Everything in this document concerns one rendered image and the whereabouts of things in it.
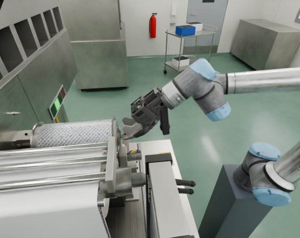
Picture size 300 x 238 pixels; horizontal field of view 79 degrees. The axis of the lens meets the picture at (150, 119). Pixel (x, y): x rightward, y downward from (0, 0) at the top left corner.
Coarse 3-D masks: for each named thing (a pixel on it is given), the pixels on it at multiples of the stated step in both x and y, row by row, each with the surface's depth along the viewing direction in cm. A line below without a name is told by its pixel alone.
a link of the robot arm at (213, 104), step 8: (216, 88) 54; (208, 96) 53; (216, 96) 53; (200, 104) 55; (208, 104) 54; (216, 104) 54; (224, 104) 55; (208, 112) 56; (216, 112) 55; (224, 112) 55; (216, 120) 57
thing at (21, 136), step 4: (20, 132) 62; (24, 132) 62; (28, 132) 62; (16, 136) 61; (20, 136) 60; (24, 136) 60; (28, 136) 60; (16, 140) 59; (20, 140) 59; (24, 140) 59; (28, 140) 60
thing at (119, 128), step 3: (117, 126) 66; (120, 126) 66; (117, 129) 64; (120, 129) 65; (117, 132) 63; (120, 132) 64; (117, 135) 63; (120, 135) 63; (117, 138) 63; (120, 138) 63; (117, 141) 63; (120, 141) 63; (120, 144) 64
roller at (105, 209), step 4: (104, 164) 42; (100, 168) 37; (104, 168) 42; (100, 184) 36; (100, 188) 36; (100, 192) 35; (108, 200) 44; (108, 204) 44; (104, 208) 38; (104, 212) 38; (104, 216) 38
